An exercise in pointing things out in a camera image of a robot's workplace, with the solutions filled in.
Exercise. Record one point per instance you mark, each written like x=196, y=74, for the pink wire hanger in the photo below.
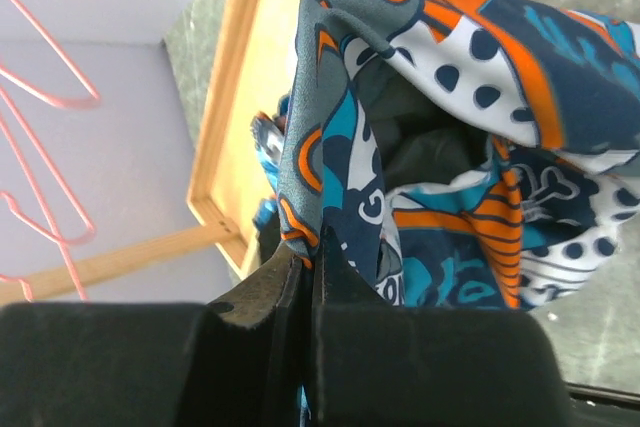
x=49, y=73
x=52, y=233

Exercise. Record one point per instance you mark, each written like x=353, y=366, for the orange blue patterned shorts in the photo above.
x=466, y=153

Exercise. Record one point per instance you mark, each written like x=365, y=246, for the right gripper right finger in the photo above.
x=375, y=364

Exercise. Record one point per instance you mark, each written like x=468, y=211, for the wooden clothes rack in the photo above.
x=249, y=75

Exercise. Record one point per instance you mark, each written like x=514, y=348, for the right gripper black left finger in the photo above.
x=226, y=363

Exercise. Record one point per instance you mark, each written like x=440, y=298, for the blue floral shorts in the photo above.
x=268, y=133

